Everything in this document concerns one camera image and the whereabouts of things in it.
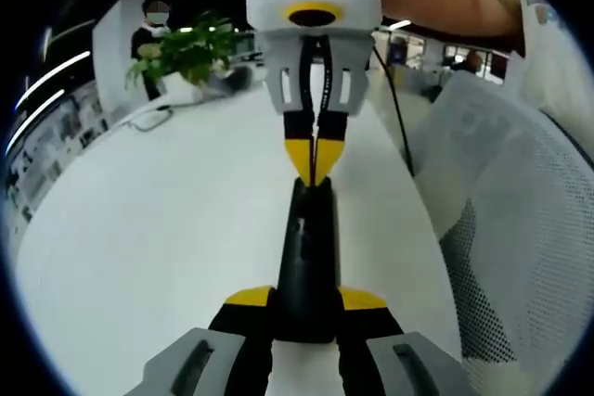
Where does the white pillar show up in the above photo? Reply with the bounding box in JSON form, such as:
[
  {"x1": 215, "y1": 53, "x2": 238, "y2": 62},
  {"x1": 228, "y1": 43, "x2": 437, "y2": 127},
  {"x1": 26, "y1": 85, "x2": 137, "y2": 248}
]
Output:
[{"x1": 91, "y1": 0, "x2": 161, "y2": 124}]

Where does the white mesh office chair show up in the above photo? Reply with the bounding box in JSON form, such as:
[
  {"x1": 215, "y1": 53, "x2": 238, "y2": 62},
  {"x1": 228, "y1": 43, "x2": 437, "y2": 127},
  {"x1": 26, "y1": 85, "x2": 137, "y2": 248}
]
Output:
[{"x1": 407, "y1": 72, "x2": 594, "y2": 396}]

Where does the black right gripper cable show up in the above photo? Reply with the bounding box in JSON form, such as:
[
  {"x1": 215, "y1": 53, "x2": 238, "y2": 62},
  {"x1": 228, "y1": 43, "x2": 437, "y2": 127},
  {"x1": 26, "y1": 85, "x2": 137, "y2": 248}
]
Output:
[{"x1": 369, "y1": 46, "x2": 415, "y2": 176}]

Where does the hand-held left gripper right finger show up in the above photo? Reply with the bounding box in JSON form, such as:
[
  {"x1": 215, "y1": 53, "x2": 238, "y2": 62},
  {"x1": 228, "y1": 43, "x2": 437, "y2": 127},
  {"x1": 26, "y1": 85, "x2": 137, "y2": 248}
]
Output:
[{"x1": 336, "y1": 287, "x2": 477, "y2": 396}]

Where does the white display cabinet row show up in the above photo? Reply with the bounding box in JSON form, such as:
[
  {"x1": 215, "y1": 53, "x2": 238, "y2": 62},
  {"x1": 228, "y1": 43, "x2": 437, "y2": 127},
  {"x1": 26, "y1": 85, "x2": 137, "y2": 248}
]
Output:
[{"x1": 3, "y1": 83, "x2": 113, "y2": 224}]

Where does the person's white printed shirt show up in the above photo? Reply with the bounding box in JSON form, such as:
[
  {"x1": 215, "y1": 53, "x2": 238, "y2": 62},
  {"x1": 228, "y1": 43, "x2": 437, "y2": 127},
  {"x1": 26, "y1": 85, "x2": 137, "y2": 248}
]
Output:
[{"x1": 509, "y1": 0, "x2": 594, "y2": 138}]

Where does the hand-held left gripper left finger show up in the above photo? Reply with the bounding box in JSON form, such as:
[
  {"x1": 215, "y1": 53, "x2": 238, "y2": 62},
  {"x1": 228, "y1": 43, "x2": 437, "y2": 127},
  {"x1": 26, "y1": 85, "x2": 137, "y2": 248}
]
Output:
[{"x1": 123, "y1": 284, "x2": 278, "y2": 396}]

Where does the grey table cable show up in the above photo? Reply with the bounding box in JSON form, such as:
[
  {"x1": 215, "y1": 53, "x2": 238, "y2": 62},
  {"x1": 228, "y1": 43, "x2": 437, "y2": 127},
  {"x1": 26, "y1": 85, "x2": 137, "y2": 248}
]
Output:
[{"x1": 125, "y1": 105, "x2": 174, "y2": 131}]

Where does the black remote control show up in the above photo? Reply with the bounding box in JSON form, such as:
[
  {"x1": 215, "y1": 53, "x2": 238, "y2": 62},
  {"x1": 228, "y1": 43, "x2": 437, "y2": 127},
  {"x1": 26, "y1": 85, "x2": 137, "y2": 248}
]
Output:
[{"x1": 276, "y1": 176, "x2": 344, "y2": 347}]

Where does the green potted plant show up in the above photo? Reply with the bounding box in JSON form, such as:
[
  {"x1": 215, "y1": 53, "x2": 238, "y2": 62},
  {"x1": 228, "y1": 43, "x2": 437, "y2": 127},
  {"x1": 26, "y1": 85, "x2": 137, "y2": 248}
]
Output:
[{"x1": 123, "y1": 14, "x2": 239, "y2": 92}]

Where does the white ceiling light strip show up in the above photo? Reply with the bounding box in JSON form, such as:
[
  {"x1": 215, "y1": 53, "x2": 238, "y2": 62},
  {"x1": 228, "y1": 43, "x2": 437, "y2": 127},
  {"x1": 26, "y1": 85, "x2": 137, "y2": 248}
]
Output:
[
  {"x1": 4, "y1": 88, "x2": 67, "y2": 157},
  {"x1": 15, "y1": 49, "x2": 92, "y2": 110}
]

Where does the black object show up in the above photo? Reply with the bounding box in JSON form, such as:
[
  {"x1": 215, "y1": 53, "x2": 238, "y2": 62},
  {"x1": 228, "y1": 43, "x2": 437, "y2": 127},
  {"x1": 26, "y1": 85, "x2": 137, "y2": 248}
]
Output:
[{"x1": 221, "y1": 65, "x2": 252, "y2": 92}]

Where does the white plant pot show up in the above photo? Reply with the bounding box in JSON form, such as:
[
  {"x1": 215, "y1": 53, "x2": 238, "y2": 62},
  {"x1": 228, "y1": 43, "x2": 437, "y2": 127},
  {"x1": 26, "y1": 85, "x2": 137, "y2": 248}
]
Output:
[{"x1": 159, "y1": 72, "x2": 206, "y2": 106}]

